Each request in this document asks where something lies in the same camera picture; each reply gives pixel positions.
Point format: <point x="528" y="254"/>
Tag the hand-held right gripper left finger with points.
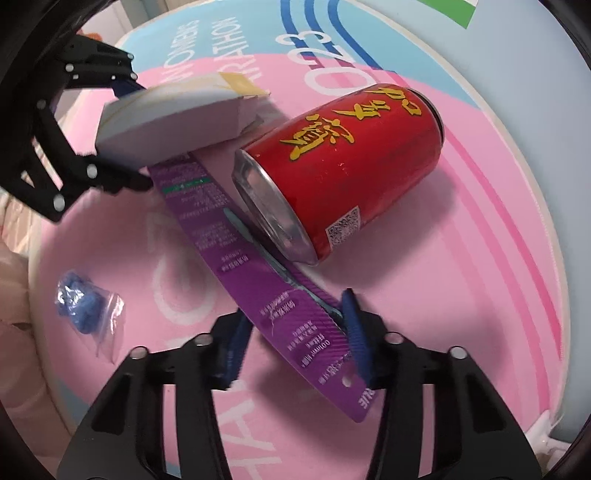
<point x="233" y="350"/>

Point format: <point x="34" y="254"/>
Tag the red drink can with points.
<point x="351" y="175"/>

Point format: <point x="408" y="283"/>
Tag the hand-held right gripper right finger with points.
<point x="358" y="337"/>

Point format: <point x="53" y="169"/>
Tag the green striped wall poster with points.
<point x="455" y="11"/>

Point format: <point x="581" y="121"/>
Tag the purple toothbrush package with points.
<point x="258" y="286"/>

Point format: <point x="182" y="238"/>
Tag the white and yellow carton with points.
<point x="171" y="120"/>

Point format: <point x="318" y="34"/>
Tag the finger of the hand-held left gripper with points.
<point x="123" y="86"/>
<point x="115" y="180"/>

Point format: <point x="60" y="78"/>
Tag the blue item in plastic bag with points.
<point x="78" y="304"/>

